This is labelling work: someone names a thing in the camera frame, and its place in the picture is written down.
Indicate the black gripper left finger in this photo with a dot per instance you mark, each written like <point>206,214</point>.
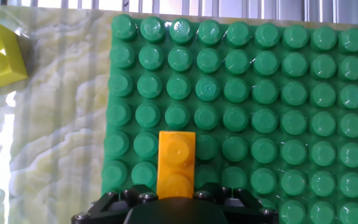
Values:
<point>110,208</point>

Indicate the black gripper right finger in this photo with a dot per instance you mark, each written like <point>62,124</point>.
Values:
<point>247,211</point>

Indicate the amber four-stud brick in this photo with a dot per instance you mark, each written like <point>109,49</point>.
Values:
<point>176,161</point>

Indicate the green marble pattern mat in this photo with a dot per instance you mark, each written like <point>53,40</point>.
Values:
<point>57,124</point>

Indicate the green studded baseplate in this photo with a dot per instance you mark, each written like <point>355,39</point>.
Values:
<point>259,109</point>

